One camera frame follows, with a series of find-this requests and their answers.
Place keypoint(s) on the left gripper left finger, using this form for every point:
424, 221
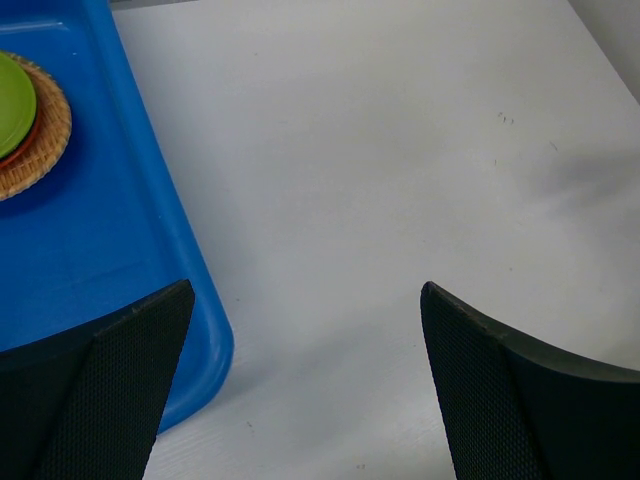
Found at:
87, 403

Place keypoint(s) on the green plastic plate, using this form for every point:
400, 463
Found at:
18, 104

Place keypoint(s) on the orange plastic plate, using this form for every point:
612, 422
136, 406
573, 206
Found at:
25, 143

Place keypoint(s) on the orange-brown woven round tray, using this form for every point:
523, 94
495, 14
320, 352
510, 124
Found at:
52, 138

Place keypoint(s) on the blue plastic bin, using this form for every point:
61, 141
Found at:
105, 227

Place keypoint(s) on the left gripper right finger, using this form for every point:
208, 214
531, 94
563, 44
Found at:
515, 407

